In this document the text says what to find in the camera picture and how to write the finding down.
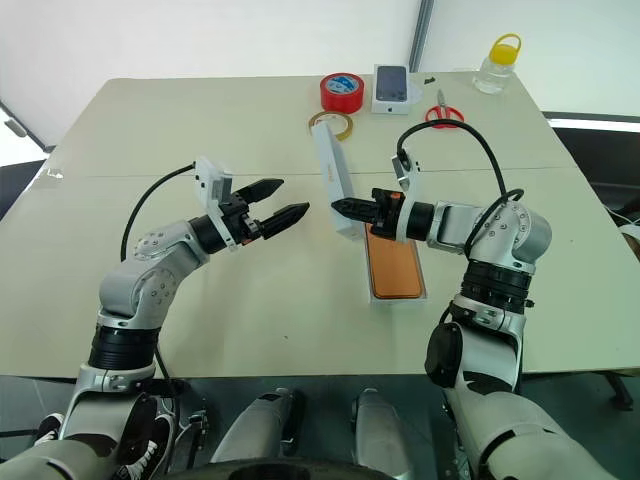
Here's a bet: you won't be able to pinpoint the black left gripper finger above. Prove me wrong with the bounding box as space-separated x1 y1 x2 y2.
258 201 311 240
234 178 285 206

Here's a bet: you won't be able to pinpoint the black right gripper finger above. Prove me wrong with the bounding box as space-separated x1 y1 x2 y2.
333 209 377 225
331 198 377 212

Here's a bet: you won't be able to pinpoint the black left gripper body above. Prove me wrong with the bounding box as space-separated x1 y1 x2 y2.
218 192 266 247

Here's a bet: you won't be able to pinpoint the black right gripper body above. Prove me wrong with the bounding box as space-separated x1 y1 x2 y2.
369 187 407 239

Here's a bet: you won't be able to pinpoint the white phone box lid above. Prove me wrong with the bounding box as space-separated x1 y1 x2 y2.
310 121 362 243

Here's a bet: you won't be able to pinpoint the orange smartphone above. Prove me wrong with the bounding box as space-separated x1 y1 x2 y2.
363 222 424 300

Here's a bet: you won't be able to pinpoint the white smartphone box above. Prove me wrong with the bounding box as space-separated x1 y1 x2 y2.
370 63 424 116

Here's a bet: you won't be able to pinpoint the tan tape roll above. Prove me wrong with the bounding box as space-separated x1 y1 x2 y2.
307 111 356 143

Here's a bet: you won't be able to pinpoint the red tape roll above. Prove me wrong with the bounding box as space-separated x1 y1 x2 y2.
319 72 367 113

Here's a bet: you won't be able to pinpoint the clear jar with yellow lid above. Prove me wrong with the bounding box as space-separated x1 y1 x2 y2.
472 32 524 95

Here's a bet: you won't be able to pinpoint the grey vertical pole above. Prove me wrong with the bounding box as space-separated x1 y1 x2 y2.
408 0 435 74

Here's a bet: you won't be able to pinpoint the silver robot left leg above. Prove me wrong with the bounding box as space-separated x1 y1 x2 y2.
209 387 306 466

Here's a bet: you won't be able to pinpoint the silver robot leg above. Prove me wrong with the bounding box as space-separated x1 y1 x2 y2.
352 387 414 480
209 387 306 466

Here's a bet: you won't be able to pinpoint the silver robot right leg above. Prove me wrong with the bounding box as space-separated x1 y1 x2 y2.
352 387 414 480

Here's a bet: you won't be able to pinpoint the black white sneaker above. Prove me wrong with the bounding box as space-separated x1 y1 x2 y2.
32 412 67 447
113 393 177 480

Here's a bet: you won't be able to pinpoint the dark rounded robot torso rim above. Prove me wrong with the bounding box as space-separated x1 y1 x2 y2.
164 462 416 480

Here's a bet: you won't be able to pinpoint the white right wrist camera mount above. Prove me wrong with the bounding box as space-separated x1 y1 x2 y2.
390 153 424 236

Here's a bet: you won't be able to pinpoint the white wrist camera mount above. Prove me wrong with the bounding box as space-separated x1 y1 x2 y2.
390 153 424 236
193 156 239 250

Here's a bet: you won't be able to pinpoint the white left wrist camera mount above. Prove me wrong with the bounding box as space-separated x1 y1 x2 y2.
193 156 239 250

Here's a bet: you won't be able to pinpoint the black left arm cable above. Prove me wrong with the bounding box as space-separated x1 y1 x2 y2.
119 162 197 264

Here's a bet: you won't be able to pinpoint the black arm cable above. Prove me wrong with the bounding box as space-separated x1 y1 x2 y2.
119 162 197 264
396 119 526 257

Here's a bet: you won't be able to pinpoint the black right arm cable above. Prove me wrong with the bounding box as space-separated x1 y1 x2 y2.
396 119 526 257

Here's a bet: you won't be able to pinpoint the red handled scissors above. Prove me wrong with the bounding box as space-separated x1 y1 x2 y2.
424 89 466 130

